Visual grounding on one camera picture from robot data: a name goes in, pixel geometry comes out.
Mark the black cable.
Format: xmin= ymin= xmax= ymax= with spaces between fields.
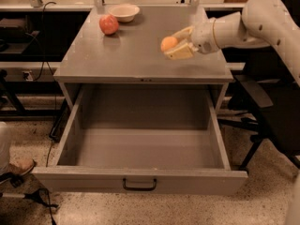
xmin=25 ymin=1 xmax=62 ymax=167

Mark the grey open top drawer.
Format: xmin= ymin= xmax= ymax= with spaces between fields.
xmin=34 ymin=84 xmax=248 ymax=195

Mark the brown shoe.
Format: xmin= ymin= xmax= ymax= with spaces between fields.
xmin=7 ymin=159 xmax=35 ymax=176

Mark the red apple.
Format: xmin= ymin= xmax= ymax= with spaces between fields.
xmin=99 ymin=14 xmax=119 ymax=36

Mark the white bowl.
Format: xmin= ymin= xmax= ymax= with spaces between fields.
xmin=109 ymin=4 xmax=140 ymax=23

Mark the orange fruit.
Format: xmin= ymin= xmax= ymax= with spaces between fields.
xmin=160 ymin=37 xmax=178 ymax=52

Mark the black drawer handle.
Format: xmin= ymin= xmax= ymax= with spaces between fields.
xmin=122 ymin=178 xmax=157 ymax=192

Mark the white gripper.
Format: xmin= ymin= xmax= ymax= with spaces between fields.
xmin=164 ymin=18 xmax=219 ymax=60

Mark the beige trouser leg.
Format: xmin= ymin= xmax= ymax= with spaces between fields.
xmin=0 ymin=122 xmax=11 ymax=175

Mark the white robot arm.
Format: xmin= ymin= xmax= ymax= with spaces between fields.
xmin=160 ymin=0 xmax=300 ymax=170

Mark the black stand base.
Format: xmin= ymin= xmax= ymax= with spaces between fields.
xmin=0 ymin=172 xmax=59 ymax=225

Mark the black office chair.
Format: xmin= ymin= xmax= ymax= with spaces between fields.
xmin=219 ymin=0 xmax=300 ymax=171

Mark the wall power outlet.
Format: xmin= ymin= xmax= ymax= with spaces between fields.
xmin=22 ymin=71 xmax=33 ymax=82

